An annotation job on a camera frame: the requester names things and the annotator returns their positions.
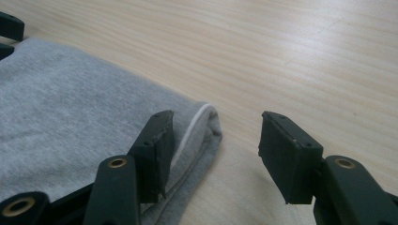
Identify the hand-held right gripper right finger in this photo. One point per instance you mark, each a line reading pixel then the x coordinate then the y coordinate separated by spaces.
pixel 287 156

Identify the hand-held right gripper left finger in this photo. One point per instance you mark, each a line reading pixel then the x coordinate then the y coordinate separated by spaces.
pixel 155 156

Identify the grey skirt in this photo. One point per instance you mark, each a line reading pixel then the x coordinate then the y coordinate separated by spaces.
pixel 78 118

